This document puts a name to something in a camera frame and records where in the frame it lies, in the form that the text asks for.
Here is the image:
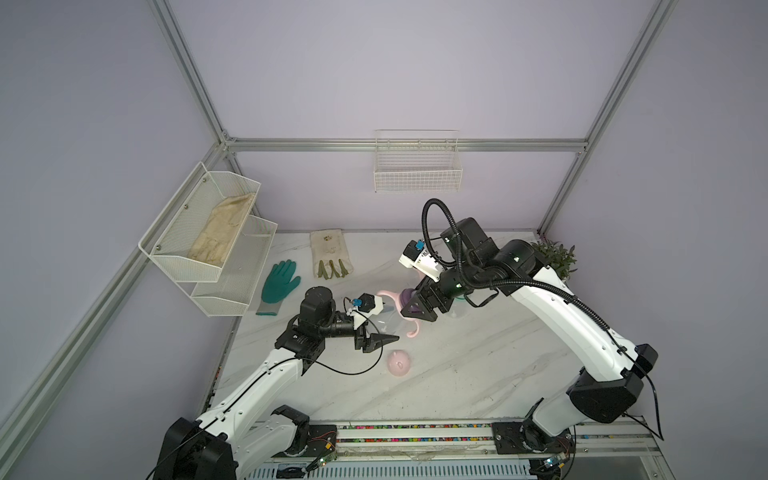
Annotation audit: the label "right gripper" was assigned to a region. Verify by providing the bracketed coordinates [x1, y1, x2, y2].
[403, 260, 484, 323]

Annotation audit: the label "purple nipple collar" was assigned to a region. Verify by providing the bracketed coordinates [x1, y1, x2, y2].
[399, 288, 415, 309]

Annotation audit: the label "clear baby bottle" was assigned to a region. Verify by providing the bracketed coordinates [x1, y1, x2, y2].
[375, 304, 407, 335]

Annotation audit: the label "pink bottle cap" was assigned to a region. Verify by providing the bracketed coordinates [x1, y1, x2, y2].
[387, 350, 411, 377]

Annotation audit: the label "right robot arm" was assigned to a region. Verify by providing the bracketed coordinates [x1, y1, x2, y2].
[400, 218, 658, 451]

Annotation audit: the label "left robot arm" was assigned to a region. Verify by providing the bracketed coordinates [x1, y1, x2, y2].
[148, 286, 398, 479]

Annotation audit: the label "beige glove green fingertips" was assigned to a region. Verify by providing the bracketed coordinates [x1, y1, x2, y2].
[310, 229, 354, 280]

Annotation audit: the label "green rubber glove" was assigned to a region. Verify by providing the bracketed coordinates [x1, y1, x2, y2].
[256, 259, 301, 316]

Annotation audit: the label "lower white mesh shelf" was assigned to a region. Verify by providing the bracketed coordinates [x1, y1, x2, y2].
[191, 215, 277, 317]

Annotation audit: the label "white mesh shelf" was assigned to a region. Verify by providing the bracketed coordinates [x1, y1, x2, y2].
[138, 163, 261, 283]
[191, 215, 277, 317]

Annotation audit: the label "potted green plant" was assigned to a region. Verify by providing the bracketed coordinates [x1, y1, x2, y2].
[533, 240, 577, 281]

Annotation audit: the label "beige glove in shelf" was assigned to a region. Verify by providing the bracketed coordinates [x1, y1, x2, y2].
[187, 193, 256, 267]

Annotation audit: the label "upper white mesh shelf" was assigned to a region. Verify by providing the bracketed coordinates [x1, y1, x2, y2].
[138, 163, 261, 283]

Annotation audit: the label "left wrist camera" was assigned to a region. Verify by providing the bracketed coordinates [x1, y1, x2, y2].
[346, 293, 384, 330]

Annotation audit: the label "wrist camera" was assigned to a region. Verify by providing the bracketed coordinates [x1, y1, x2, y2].
[399, 240, 444, 282]
[346, 293, 384, 330]

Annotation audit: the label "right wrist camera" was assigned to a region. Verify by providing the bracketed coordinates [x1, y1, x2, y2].
[399, 240, 444, 282]

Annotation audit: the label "aluminium front rail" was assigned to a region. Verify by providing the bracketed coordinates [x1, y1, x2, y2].
[233, 416, 661, 464]

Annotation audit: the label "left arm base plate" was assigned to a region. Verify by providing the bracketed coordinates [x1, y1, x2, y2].
[283, 424, 338, 457]

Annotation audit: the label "white wire wall basket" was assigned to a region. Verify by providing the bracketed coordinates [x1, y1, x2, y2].
[373, 129, 463, 193]

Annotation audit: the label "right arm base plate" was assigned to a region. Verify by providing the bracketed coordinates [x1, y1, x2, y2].
[491, 420, 574, 455]

